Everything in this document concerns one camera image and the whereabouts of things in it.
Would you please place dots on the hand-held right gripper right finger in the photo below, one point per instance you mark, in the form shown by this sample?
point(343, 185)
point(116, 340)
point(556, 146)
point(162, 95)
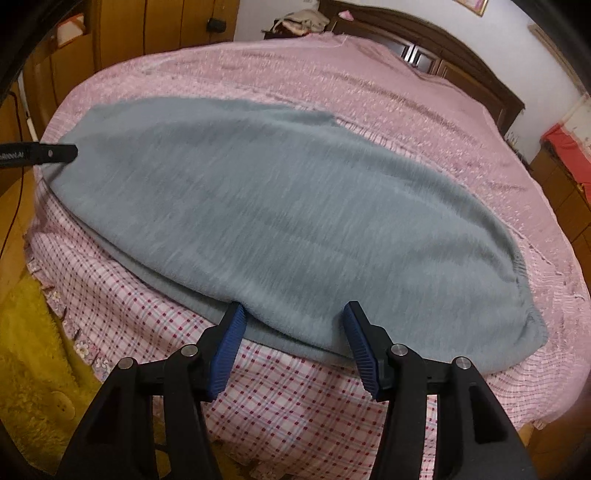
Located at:
point(362, 350)

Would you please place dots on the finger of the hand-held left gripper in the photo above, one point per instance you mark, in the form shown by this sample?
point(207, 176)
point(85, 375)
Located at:
point(53, 153)

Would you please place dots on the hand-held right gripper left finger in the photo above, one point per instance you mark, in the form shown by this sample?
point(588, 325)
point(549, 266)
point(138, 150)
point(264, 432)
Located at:
point(228, 341)

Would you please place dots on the light wooden wardrobe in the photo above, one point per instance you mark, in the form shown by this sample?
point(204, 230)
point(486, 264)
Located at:
point(152, 32)

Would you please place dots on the yellow fluffy rug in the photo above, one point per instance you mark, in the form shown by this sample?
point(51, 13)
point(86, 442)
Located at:
point(32, 360)

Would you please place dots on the small black hanging bag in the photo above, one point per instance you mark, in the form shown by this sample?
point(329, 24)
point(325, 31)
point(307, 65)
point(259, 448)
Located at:
point(215, 25)

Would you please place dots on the pink floral bedspread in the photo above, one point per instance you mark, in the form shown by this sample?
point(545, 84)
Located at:
point(415, 115)

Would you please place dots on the pile of clothes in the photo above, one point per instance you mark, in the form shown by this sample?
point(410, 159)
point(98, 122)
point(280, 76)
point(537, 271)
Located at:
point(300, 21)

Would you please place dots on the red and white curtain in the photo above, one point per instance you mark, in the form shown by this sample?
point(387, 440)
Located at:
point(569, 138)

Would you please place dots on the dark wooden headboard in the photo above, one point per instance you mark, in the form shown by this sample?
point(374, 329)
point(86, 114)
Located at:
point(443, 46)

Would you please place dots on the small pink item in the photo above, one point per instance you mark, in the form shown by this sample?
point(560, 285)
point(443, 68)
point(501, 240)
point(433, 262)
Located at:
point(346, 14)

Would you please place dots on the framed wall picture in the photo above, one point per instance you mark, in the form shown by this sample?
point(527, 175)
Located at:
point(472, 5)

